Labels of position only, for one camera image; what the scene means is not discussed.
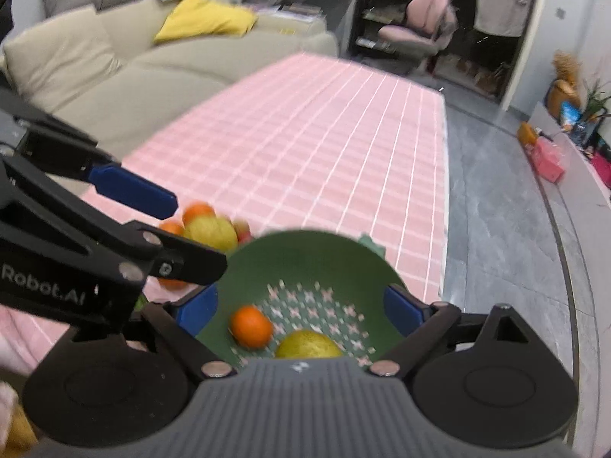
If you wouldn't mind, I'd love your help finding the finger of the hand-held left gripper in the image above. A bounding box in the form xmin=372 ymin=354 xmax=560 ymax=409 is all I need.
xmin=95 ymin=221 xmax=228 ymax=293
xmin=0 ymin=88 xmax=179 ymax=219

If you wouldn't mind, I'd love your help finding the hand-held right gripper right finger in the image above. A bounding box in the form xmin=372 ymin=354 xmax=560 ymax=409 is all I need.
xmin=367 ymin=284 xmax=535 ymax=383

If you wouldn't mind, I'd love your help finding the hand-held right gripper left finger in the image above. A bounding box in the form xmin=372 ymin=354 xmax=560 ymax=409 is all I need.
xmin=126 ymin=284 xmax=239 ymax=381

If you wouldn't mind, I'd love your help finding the large yellow pear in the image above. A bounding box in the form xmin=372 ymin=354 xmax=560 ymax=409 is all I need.
xmin=184 ymin=216 xmax=238 ymax=253

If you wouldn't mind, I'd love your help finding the yellow lemon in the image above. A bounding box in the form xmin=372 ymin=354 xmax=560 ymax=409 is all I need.
xmin=274 ymin=329 xmax=344 ymax=360

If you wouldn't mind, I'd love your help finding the green colander basket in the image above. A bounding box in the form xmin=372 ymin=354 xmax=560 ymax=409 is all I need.
xmin=193 ymin=229 xmax=416 ymax=373

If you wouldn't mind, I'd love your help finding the beige sofa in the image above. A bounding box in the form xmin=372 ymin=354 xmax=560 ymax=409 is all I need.
xmin=0 ymin=0 xmax=339 ymax=196

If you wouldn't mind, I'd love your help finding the beige sofa cushion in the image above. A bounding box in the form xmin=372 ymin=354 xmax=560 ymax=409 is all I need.
xmin=2 ymin=5 xmax=122 ymax=110

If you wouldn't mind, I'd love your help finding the pink checked tablecloth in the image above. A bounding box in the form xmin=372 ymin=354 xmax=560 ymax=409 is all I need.
xmin=0 ymin=52 xmax=449 ymax=382

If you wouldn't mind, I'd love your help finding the yellow cushion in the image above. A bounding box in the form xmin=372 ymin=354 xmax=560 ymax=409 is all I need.
xmin=154 ymin=0 xmax=259 ymax=45

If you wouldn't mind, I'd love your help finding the pink box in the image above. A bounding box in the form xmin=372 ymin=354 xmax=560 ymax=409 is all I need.
xmin=530 ymin=138 xmax=569 ymax=183

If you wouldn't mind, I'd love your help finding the orange bag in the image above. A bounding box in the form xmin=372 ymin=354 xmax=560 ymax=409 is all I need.
xmin=518 ymin=121 xmax=540 ymax=148

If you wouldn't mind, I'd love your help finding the white low bench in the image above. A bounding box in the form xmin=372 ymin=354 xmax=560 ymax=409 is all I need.
xmin=527 ymin=102 xmax=611 ymax=211

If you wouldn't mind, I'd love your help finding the pile of books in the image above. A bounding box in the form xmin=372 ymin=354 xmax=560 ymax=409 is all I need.
xmin=248 ymin=0 xmax=330 ymax=34

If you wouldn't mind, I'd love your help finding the blue packet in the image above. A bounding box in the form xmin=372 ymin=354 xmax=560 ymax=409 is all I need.
xmin=561 ymin=101 xmax=580 ymax=132

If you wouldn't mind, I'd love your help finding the orange vase with dried grass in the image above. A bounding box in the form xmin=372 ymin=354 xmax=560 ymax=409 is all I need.
xmin=546 ymin=50 xmax=583 ymax=120

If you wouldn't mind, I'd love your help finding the pink office chair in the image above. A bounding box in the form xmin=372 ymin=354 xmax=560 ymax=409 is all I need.
xmin=377 ymin=0 xmax=459 ymax=74

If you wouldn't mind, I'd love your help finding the green potted plant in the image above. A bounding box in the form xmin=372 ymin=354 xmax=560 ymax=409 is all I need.
xmin=580 ymin=79 xmax=611 ymax=122

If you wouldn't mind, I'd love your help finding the black shelf unit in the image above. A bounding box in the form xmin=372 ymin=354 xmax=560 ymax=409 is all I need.
xmin=348 ymin=0 xmax=430 ymax=58

